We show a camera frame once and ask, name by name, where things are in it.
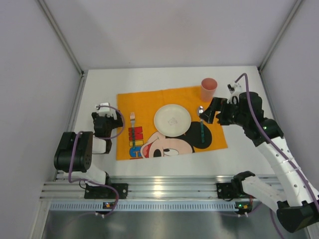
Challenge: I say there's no spoon with teal handle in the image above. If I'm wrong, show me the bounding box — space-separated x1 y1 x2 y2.
197 106 205 143

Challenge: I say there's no pink plastic cup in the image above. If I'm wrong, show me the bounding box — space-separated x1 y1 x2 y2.
200 78 218 102

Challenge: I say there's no fork with teal handle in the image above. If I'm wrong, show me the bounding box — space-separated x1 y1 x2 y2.
130 112 136 149

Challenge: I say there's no cream round plate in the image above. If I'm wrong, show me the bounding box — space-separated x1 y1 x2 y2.
154 104 191 137

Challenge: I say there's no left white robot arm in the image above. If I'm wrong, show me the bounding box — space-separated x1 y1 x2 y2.
53 110 124 187

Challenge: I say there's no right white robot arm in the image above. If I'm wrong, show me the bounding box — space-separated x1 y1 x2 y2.
199 92 319 233

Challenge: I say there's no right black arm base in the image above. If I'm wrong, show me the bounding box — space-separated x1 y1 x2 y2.
216 183 250 201

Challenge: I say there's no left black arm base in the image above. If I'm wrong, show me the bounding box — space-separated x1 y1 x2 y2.
79 180 129 199

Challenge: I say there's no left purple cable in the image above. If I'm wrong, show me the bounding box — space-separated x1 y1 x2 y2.
67 105 123 215

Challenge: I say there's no aluminium mounting rail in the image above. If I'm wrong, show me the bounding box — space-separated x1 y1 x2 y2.
40 176 232 201

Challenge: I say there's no perforated grey cable duct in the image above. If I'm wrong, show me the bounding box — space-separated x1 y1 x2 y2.
49 201 252 212

